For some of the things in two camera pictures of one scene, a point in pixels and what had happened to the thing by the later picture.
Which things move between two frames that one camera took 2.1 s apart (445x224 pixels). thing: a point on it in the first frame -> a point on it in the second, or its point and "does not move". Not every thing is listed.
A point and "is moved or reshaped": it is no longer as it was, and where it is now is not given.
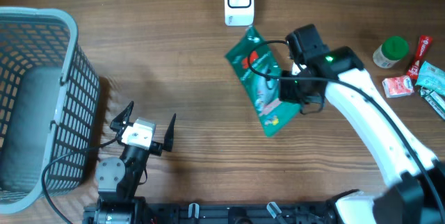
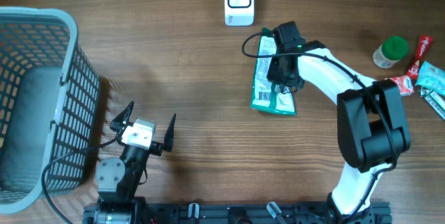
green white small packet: [434, 99] does not move
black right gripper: [286, 93] -> [272, 75]
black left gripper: [120, 122] does not move
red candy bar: [421, 49] does not move
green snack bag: [259, 75] is moved or reshaped
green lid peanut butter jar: [393, 49] does not move
